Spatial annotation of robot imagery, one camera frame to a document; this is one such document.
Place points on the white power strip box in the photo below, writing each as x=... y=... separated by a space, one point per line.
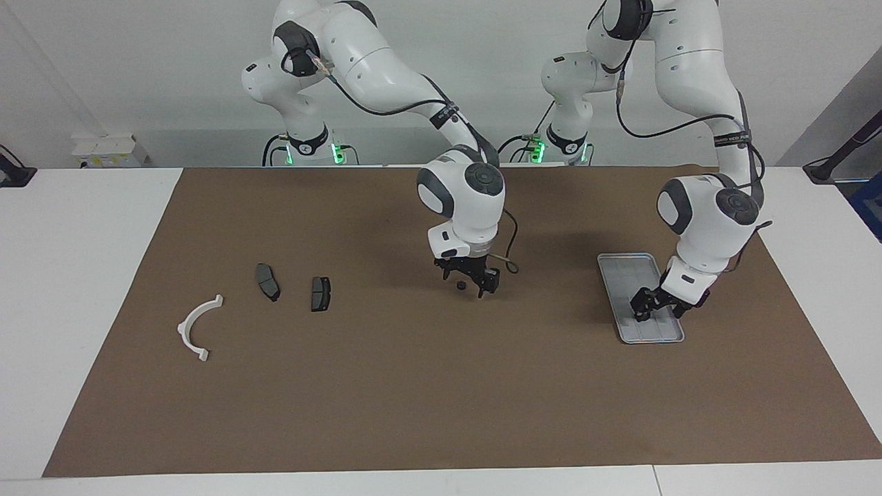
x=110 y=151

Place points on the brown paper table mat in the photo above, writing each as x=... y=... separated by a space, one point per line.
x=441 y=413

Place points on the long grey brake pad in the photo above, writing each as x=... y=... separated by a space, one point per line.
x=267 y=281

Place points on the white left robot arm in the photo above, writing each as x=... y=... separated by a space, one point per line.
x=710 y=227

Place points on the white curved plastic bracket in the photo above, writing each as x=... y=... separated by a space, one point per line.
x=184 y=332

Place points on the black clamp mount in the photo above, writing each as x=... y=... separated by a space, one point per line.
x=14 y=176

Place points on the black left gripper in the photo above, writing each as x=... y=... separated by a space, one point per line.
x=679 y=297

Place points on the silver metal tray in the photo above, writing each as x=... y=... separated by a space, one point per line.
x=627 y=275

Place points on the short grey brake pad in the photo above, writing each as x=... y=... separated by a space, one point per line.
x=320 y=294

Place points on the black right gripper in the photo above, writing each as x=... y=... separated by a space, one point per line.
x=468 y=265

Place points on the blue box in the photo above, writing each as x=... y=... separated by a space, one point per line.
x=869 y=207

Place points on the black stand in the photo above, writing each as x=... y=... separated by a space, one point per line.
x=841 y=155

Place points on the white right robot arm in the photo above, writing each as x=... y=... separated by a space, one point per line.
x=386 y=69

